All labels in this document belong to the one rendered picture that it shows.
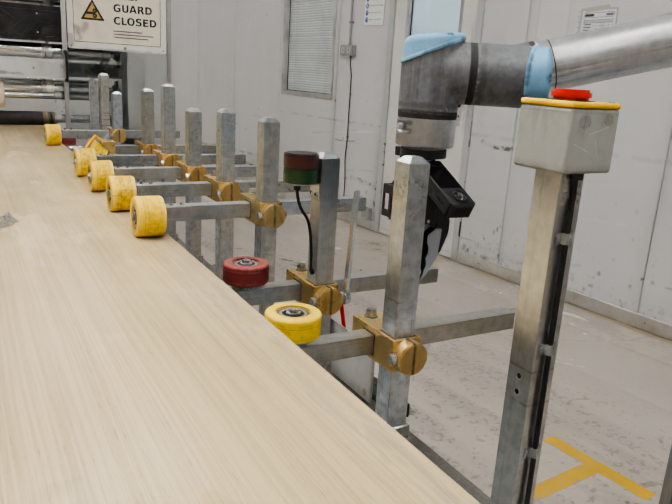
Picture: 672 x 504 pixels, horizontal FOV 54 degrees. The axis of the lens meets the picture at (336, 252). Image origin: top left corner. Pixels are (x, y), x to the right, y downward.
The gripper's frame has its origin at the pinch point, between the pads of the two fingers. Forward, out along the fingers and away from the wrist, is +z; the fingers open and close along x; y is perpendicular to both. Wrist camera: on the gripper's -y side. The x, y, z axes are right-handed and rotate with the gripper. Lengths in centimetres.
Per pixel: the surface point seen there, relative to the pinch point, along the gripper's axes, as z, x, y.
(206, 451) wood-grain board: 3, 45, -30
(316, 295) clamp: 7.3, 10.1, 15.6
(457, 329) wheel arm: 8.6, -5.8, -3.7
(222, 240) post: 10, 9, 67
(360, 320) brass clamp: 6.4, 10.3, 0.4
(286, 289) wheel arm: 7.7, 13.2, 21.3
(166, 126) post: -12, 9, 117
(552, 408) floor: 93, -135, 81
